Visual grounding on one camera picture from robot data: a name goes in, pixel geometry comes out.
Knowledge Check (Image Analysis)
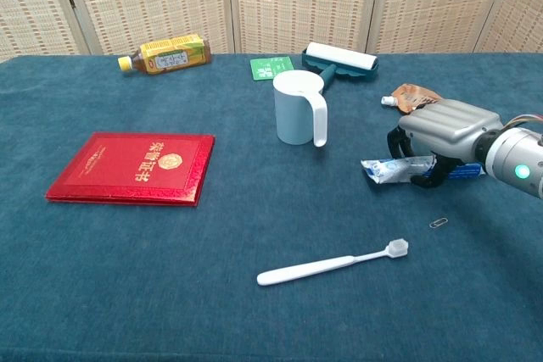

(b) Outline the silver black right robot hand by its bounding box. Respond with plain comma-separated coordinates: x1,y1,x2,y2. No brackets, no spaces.
386,98,506,189

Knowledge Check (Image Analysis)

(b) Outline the blue white toothpaste tube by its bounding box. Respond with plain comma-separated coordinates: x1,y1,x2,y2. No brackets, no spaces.
360,153,487,186

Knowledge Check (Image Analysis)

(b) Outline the white toothbrush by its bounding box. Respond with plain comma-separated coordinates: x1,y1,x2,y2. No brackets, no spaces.
255,238,411,287

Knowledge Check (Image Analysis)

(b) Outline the brown spout pouch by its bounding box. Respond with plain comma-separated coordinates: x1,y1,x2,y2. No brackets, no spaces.
380,83,442,115

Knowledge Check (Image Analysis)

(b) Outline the teal lint roller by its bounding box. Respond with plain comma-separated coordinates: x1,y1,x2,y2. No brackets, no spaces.
301,42,380,91

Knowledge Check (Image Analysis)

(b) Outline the green sachet packet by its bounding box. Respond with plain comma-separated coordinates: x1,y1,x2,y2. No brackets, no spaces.
249,55,294,82

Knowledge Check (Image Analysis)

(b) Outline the tea bottle with yellow label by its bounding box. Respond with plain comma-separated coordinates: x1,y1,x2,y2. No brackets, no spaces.
117,34,212,76

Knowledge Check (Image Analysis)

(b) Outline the red certificate book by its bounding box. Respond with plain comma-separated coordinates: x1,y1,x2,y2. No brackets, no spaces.
45,131,216,209

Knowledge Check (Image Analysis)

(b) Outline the blue table cloth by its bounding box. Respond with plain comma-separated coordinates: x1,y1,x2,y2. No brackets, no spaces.
0,53,543,362

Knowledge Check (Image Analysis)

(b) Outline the white mug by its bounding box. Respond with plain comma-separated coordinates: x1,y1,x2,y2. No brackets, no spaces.
272,70,329,148

